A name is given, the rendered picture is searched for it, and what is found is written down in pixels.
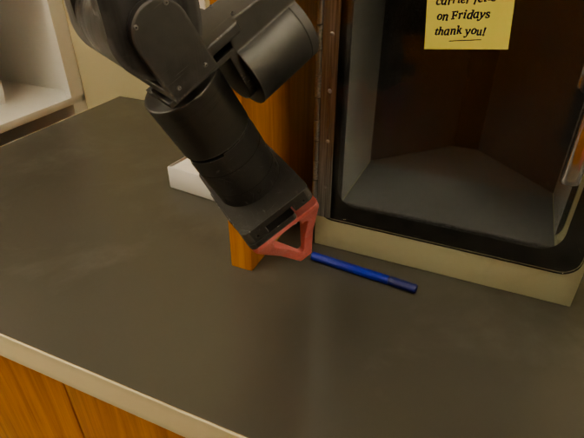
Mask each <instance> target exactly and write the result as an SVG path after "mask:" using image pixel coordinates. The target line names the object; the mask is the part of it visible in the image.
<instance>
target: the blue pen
mask: <svg viewBox="0 0 584 438"><path fill-rule="evenodd" d="M310 259H311V260H313V261H316V262H320V263H323V264H326V265H329V266H331V267H334V268H337V269H341V270H345V271H348V272H350V273H353V274H356V275H360V276H363V277H366V278H368V279H371V280H374V281H377V282H381V283H384V284H387V285H390V286H393V287H396V288H398V289H403V290H406V291H408V292H411V293H415V292H416V290H417V287H418V286H417V284H414V283H412V282H407V281H403V280H401V279H398V278H395V277H393V276H389V275H384V274H382V273H379V272H376V271H374V270H371V269H366V268H363V267H360V266H357V265H354V264H352V263H349V262H344V261H341V260H338V259H335V258H333V257H330V256H327V255H322V254H319V253H316V252H313V253H312V254H311V257H310Z"/></svg>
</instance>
